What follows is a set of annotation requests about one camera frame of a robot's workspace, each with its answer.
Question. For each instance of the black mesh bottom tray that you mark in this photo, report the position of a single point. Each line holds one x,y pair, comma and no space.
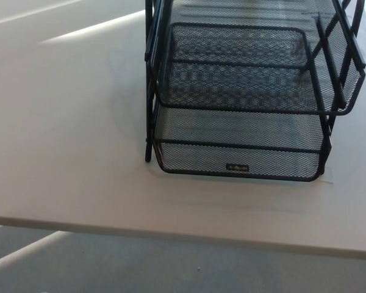
201,159

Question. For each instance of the black metal organizer frame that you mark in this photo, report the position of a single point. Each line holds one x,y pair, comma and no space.
147,122

